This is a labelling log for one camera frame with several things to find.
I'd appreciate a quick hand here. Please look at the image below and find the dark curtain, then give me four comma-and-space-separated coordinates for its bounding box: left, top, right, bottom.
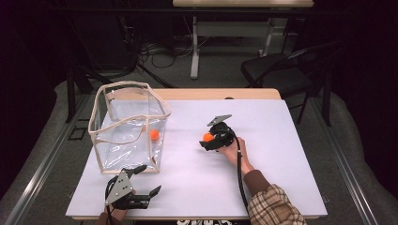
328, 0, 398, 195
0, 0, 69, 201

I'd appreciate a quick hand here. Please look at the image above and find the person's left hand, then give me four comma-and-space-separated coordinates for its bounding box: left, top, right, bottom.
101, 188, 137, 221

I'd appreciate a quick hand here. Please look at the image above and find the black folding chair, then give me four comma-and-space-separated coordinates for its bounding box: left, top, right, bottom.
239, 40, 345, 126

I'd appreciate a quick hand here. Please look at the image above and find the clear plastic bag beige trim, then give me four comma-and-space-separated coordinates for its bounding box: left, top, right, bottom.
87, 80, 173, 175

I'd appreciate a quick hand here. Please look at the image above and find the bundle of floor cables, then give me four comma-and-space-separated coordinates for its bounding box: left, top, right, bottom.
137, 38, 195, 69

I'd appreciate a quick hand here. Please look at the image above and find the right hand-held gripper cable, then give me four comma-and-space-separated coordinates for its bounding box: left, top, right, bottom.
229, 127, 252, 214

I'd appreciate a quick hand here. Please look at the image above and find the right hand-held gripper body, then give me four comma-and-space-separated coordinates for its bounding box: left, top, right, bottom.
205, 113, 237, 152

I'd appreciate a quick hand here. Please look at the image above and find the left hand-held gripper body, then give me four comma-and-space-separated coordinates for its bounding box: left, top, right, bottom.
103, 169, 152, 211

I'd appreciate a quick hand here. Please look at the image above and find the white table mat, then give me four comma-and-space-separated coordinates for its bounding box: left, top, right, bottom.
65, 98, 329, 218

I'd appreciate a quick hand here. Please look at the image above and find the left hand-held gripper cable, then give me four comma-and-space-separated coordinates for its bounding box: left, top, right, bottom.
104, 175, 118, 225

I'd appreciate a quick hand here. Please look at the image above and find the black metal frame post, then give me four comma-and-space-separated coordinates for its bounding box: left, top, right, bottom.
322, 67, 333, 128
65, 18, 95, 124

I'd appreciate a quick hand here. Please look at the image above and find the white desk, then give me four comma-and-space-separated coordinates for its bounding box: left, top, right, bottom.
172, 0, 314, 81

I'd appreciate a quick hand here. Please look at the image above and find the hand-held gripper cable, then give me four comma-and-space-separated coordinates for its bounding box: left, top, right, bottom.
104, 175, 118, 225
229, 127, 252, 214

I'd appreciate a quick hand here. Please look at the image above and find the black tripod stand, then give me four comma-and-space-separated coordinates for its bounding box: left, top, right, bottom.
118, 15, 176, 89

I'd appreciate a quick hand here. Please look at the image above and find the grey metal floor rail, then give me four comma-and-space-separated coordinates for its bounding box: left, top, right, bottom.
309, 97, 380, 225
3, 93, 92, 225

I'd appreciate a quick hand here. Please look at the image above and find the wooden table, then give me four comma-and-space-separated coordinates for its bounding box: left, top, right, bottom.
69, 87, 329, 221

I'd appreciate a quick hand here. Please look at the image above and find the person's right hand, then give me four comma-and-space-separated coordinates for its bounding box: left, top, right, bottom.
217, 136, 253, 172

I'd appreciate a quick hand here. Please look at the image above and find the black white printed clothing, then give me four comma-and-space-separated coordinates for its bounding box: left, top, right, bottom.
176, 219, 235, 225

